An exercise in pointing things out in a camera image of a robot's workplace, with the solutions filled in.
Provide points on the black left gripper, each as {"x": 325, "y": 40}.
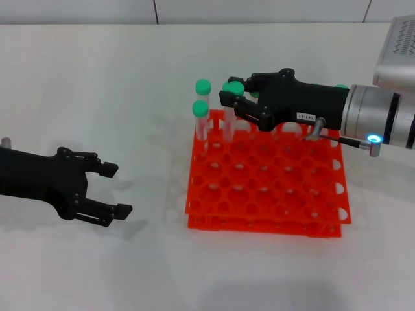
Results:
{"x": 39, "y": 178}

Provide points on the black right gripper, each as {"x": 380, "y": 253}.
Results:
{"x": 298, "y": 103}

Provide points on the green-capped clear test tube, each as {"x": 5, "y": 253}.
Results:
{"x": 340, "y": 86}
{"x": 203, "y": 85}
{"x": 229, "y": 126}
{"x": 254, "y": 94}
{"x": 200, "y": 129}

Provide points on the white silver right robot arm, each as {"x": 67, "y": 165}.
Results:
{"x": 363, "y": 113}

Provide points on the orange test tube rack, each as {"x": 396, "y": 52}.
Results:
{"x": 249, "y": 181}

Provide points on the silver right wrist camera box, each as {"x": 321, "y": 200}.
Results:
{"x": 395, "y": 64}

